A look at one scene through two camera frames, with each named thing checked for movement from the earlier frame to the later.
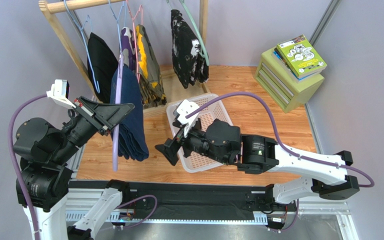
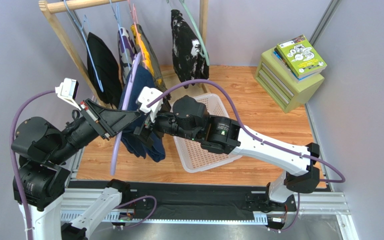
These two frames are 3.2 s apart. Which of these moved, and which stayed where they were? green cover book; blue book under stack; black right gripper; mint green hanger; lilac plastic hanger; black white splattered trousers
Moved: lilac plastic hanger; black right gripper
Stayed: blue book under stack; mint green hanger; black white splattered trousers; green cover book
